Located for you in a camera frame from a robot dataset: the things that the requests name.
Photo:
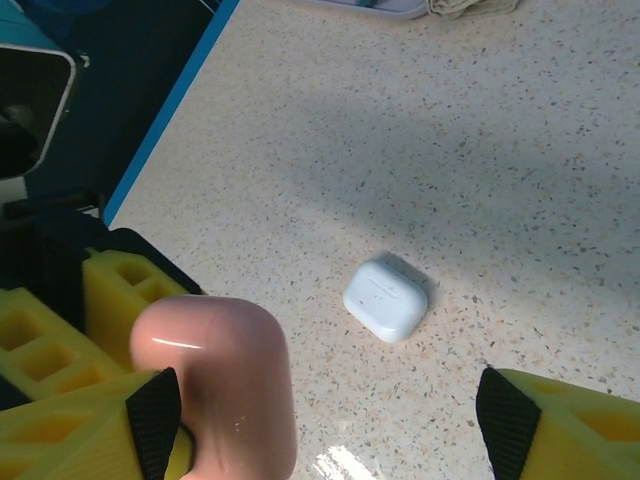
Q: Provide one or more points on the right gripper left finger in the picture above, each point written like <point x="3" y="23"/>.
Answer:
<point x="75" y="440"/>

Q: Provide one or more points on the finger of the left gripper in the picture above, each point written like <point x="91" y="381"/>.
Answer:
<point x="45" y="350"/>
<point x="110" y="300"/>

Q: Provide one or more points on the white earbud charging case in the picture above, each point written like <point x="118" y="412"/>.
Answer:
<point x="385" y="300"/>

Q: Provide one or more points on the lavender plastic tray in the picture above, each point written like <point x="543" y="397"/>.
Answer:
<point x="400" y="10"/>

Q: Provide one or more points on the beige folded cloth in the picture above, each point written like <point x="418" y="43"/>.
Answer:
<point x="470" y="7"/>

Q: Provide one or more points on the pink earbud charging case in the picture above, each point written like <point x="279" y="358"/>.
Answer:
<point x="225" y="375"/>

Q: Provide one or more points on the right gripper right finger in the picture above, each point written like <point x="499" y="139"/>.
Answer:
<point x="575" y="440"/>

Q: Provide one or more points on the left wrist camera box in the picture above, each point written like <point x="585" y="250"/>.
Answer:
<point x="30" y="100"/>

